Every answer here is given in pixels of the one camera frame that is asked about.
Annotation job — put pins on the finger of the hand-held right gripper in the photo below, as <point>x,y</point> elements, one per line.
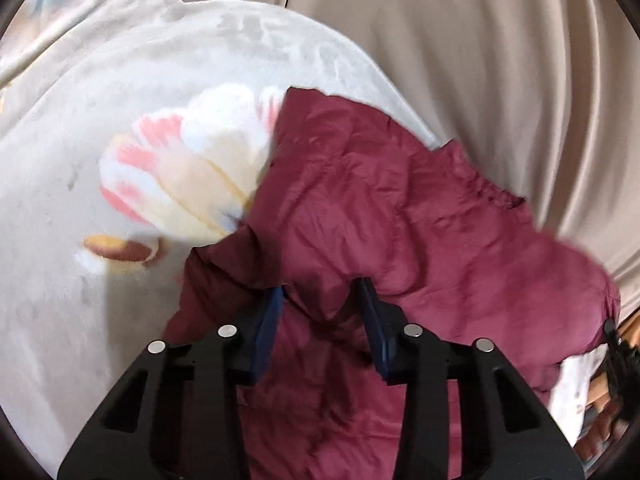
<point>613,345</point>

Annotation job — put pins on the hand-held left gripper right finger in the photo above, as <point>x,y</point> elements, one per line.
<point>376,330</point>

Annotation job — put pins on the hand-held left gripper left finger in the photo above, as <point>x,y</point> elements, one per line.
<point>268,320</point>

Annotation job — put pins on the maroon quilted jacket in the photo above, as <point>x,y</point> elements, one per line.
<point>410,200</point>

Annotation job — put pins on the white floral fleece blanket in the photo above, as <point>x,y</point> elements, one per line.
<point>150,160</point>

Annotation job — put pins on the beige curtain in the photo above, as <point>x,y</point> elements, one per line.
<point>500,50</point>

